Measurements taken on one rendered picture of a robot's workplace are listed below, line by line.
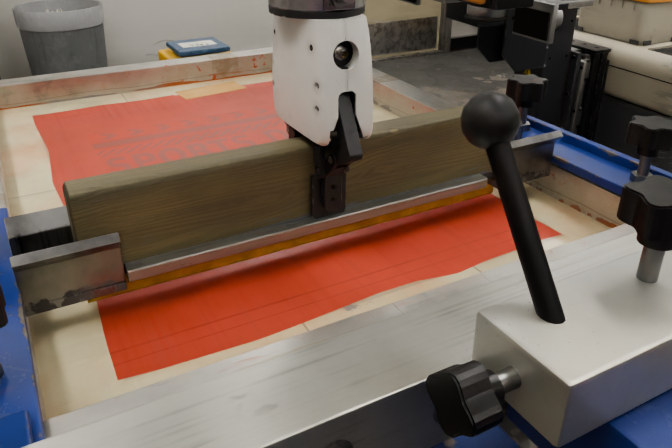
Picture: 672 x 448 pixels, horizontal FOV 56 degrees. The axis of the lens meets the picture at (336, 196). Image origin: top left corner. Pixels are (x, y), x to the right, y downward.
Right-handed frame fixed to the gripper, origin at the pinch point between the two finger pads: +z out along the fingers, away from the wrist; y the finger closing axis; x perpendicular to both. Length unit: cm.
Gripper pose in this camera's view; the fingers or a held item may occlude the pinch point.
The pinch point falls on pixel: (317, 185)
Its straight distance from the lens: 55.6
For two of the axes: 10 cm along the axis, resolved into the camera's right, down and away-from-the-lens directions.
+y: -4.7, -3.8, 7.9
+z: -0.1, 9.0, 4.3
